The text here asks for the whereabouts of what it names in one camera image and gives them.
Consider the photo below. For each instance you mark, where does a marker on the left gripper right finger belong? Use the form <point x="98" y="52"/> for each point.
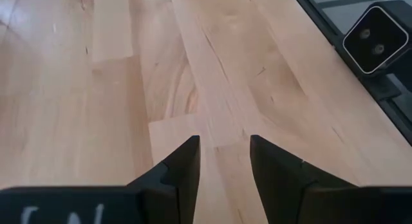
<point x="277" y="185"/>

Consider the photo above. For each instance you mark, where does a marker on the black aluminium table frame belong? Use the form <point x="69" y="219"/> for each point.
<point x="380" y="87"/>

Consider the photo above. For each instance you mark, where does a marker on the black table-level camera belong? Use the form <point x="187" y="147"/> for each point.
<point x="373" y="40"/>

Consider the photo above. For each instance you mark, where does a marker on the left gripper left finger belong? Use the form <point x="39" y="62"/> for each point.
<point x="180" y="185"/>

